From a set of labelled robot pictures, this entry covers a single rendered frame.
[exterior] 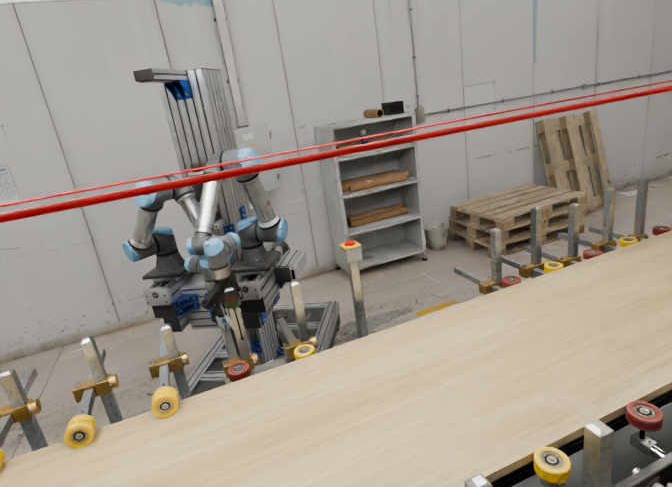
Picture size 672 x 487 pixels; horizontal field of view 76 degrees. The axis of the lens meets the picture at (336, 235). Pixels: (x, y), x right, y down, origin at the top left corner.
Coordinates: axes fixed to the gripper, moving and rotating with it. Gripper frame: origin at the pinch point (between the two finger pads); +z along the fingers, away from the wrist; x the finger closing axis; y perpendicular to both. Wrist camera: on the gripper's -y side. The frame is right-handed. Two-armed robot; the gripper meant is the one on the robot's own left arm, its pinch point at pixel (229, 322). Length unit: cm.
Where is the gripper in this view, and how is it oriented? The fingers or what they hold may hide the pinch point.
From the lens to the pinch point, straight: 185.2
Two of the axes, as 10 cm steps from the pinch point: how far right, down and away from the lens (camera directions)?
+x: -6.7, -1.4, 7.3
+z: 1.6, 9.3, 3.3
